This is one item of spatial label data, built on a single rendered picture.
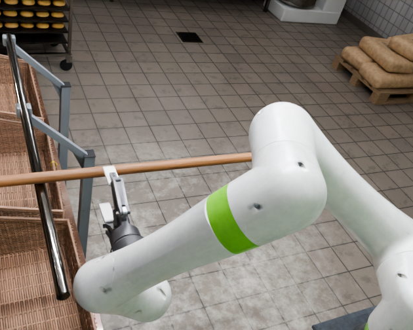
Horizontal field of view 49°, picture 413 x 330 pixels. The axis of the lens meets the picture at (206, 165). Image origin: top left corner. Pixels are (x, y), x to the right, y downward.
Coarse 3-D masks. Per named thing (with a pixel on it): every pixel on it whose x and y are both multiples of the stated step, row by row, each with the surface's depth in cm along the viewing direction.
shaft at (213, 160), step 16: (176, 160) 136; (192, 160) 138; (208, 160) 141; (224, 160) 143; (240, 160) 146; (0, 176) 115; (16, 176) 117; (32, 176) 118; (48, 176) 120; (64, 176) 122; (80, 176) 124; (96, 176) 126
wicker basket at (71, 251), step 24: (0, 216) 158; (0, 240) 164; (24, 240) 169; (72, 240) 164; (0, 264) 167; (24, 264) 169; (72, 264) 169; (0, 288) 159; (24, 288) 161; (48, 288) 163; (72, 288) 165; (0, 312) 153; (24, 312) 154; (48, 312) 157; (72, 312) 158
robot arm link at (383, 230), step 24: (264, 120) 81; (288, 120) 79; (312, 120) 83; (264, 144) 76; (312, 144) 78; (336, 168) 86; (336, 192) 88; (360, 192) 89; (336, 216) 93; (360, 216) 91; (384, 216) 92; (360, 240) 97; (384, 240) 94; (408, 240) 95
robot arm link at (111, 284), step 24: (192, 216) 76; (144, 240) 82; (168, 240) 78; (192, 240) 75; (216, 240) 73; (96, 264) 87; (120, 264) 83; (144, 264) 80; (168, 264) 79; (192, 264) 78; (96, 288) 85; (120, 288) 84; (144, 288) 84; (96, 312) 88; (120, 312) 91
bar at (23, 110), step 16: (16, 48) 181; (16, 64) 163; (32, 64) 188; (16, 80) 155; (16, 96) 150; (64, 96) 202; (16, 112) 145; (64, 112) 207; (32, 128) 138; (48, 128) 154; (64, 128) 213; (32, 144) 132; (64, 144) 161; (32, 160) 127; (64, 160) 225; (80, 160) 169; (80, 192) 181; (48, 208) 115; (80, 208) 184; (48, 224) 111; (80, 224) 189; (48, 240) 108; (48, 256) 106; (64, 272) 103; (64, 288) 99
